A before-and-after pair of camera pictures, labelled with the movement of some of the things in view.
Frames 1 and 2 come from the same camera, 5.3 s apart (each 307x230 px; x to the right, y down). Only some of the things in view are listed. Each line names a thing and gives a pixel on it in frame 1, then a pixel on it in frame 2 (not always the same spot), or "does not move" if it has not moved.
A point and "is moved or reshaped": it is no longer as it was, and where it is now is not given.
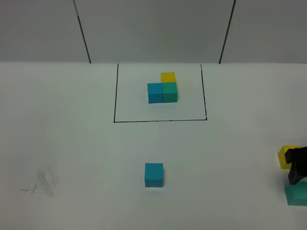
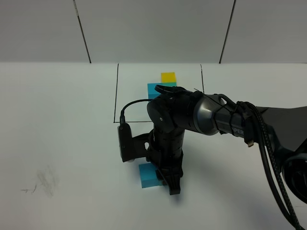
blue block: x=154 y=175 is moved or reshaped
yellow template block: x=168 y=77 does not move
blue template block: x=155 y=92 does not move
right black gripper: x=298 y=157 -> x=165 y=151
